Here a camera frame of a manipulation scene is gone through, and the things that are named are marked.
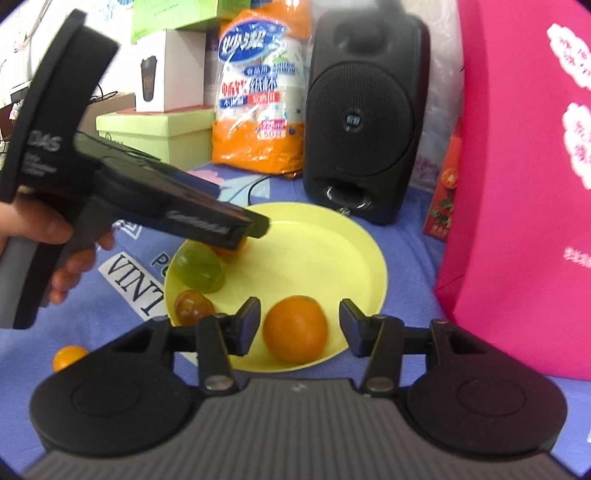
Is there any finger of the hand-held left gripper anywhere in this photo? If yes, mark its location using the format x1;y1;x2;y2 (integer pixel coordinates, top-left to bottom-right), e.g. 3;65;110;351
76;131;271;253

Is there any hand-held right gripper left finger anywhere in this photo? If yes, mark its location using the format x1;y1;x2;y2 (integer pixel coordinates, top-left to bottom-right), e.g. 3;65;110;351
110;296;262;394

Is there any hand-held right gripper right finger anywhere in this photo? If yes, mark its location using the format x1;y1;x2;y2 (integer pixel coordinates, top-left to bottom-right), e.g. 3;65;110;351
339;299;486;396

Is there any large orange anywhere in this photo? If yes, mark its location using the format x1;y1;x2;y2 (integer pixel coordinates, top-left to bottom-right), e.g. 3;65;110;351
263;295;329;364

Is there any small orange kumquat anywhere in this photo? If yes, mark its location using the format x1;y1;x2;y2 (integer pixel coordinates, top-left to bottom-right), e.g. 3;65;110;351
52;344;90;374
210;237;249;260

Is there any yellow plastic plate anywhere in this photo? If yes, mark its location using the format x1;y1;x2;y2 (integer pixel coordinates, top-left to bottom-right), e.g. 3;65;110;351
164;202;389;374

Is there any person's left hand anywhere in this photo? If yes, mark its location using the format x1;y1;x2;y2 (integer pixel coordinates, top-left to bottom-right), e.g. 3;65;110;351
0;200;115;306

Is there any green round fruit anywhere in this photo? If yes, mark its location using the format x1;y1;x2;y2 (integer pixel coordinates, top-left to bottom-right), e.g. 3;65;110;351
172;242;227;293

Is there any brown cardboard box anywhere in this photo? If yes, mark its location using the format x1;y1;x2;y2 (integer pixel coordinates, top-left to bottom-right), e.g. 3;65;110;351
79;91;137;134

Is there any reddish brown round fruit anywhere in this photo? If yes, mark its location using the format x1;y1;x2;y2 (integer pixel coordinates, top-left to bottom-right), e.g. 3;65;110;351
174;289;216;326

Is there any blue printed cloth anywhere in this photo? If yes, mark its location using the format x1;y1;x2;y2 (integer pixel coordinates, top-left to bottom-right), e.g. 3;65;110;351
0;161;591;464

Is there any light green box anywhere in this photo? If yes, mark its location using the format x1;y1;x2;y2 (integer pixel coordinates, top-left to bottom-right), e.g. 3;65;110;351
95;106;217;172

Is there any orange paper cup package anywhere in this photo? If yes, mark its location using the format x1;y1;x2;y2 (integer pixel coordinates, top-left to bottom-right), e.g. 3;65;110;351
211;0;312;179

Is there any white box with cup picture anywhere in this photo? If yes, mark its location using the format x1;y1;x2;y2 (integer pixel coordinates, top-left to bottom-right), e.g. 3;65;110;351
135;30;207;114

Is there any red printed carton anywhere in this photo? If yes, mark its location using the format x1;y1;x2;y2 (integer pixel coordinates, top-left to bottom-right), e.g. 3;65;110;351
422;119;463;243

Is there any bright green box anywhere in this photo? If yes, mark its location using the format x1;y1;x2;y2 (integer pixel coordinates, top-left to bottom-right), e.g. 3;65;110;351
131;0;251;45

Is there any black speaker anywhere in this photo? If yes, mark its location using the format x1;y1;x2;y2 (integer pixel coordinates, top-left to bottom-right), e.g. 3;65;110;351
302;8;431;226

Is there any pink paper bag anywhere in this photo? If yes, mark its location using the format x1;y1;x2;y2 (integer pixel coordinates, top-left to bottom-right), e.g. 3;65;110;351
435;0;591;382

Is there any clear plastic bag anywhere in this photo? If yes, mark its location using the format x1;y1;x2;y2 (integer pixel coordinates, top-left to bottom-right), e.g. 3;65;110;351
414;44;463;195

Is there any black cable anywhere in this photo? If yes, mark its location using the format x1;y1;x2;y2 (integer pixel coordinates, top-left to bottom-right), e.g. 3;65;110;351
246;174;279;206

